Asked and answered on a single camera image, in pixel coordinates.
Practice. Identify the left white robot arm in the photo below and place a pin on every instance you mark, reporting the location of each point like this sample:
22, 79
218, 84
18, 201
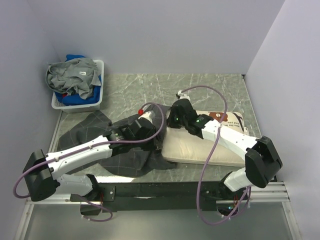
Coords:
46, 174

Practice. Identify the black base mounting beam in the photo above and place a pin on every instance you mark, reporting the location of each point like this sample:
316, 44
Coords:
150, 196

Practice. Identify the blue cloth in basket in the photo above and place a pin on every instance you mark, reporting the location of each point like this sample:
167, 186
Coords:
74, 99

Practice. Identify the white plastic laundry basket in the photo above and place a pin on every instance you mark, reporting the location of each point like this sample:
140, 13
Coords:
90, 107

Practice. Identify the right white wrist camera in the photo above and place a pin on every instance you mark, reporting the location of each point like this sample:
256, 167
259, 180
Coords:
181, 95

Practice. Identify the cream bear print pillow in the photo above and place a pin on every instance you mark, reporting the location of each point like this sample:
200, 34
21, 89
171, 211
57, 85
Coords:
181, 147

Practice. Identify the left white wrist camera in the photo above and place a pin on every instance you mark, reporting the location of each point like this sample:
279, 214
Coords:
148, 115

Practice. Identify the aluminium frame rail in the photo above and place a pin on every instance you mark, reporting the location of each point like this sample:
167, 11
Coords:
271, 192

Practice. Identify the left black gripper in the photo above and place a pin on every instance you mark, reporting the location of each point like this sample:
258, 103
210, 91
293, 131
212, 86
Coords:
153, 146

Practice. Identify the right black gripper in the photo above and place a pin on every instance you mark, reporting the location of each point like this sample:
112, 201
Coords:
170, 121

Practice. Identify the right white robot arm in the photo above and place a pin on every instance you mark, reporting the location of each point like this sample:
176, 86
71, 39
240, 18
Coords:
202, 137

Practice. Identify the grey crumpled shirt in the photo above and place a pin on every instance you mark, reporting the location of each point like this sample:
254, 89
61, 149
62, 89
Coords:
76, 76

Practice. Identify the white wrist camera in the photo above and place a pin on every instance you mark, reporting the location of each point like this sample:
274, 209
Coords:
181, 95
148, 115

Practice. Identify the dark grey checked pillowcase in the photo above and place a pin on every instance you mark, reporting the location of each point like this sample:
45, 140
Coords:
130, 160

